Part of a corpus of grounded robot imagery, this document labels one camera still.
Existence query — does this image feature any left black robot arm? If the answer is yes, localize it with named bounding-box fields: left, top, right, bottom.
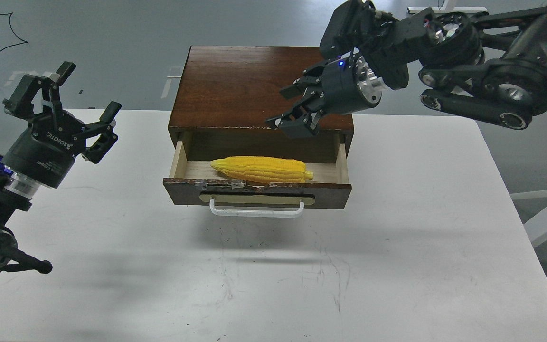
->
left=0, top=61, right=121, bottom=274

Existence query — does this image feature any white table base foot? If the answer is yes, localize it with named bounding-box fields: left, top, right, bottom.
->
left=407, top=7, right=488, bottom=14

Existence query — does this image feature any yellow corn cob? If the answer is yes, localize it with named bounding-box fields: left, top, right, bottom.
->
left=210, top=156, right=313, bottom=183

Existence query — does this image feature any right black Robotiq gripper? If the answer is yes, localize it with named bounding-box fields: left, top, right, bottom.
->
left=265, top=56, right=383, bottom=139

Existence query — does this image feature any wooden drawer with white handle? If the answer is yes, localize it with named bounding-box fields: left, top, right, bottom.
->
left=163, top=130, right=352, bottom=209

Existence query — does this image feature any dark wooden cabinet box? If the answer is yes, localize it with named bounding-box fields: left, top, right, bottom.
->
left=168, top=46, right=354, bottom=149

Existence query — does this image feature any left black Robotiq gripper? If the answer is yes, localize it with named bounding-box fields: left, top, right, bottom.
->
left=2, top=61, right=122, bottom=188

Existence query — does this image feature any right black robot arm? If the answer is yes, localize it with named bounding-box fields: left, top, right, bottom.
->
left=265, top=0, right=547, bottom=138

